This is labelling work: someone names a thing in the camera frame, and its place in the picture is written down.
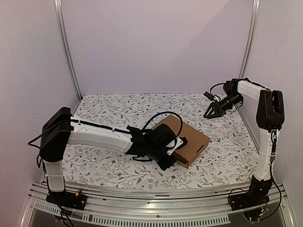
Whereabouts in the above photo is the aluminium frame post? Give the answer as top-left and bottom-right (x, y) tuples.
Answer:
(239, 0), (260, 79)
(54, 0), (83, 101)

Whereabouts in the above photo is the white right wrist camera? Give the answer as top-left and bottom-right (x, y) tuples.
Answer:
(204, 91), (221, 101)

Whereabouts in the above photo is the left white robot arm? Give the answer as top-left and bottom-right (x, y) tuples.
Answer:
(27, 107), (184, 205)

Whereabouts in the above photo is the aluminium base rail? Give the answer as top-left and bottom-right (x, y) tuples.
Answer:
(20, 183), (295, 227)

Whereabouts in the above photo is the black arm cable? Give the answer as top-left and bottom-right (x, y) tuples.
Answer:
(209, 82), (225, 94)
(142, 112), (183, 138)

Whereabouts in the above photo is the floral patterned table mat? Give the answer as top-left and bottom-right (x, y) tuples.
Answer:
(63, 94), (258, 190)

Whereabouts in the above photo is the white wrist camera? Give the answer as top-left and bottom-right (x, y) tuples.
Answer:
(166, 137), (188, 156)
(204, 91), (221, 101)

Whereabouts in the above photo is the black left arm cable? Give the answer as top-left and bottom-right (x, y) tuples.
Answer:
(142, 112), (183, 138)

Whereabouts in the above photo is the brown cardboard box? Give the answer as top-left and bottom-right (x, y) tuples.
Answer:
(152, 114), (211, 169)

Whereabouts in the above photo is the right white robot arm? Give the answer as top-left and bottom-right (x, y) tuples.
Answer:
(204, 79), (285, 182)

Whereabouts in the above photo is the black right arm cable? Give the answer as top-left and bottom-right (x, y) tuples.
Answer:
(209, 82), (225, 94)

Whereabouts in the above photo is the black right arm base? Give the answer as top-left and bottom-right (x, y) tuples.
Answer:
(228, 176), (273, 211)

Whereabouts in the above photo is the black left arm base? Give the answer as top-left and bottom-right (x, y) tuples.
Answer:
(46, 189), (87, 210)

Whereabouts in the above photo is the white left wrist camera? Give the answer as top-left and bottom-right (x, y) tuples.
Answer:
(166, 137), (188, 156)

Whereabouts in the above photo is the left aluminium frame post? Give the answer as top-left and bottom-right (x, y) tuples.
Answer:
(54, 0), (83, 101)

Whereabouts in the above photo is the right aluminium frame post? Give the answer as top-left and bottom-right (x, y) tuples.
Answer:
(239, 0), (260, 79)

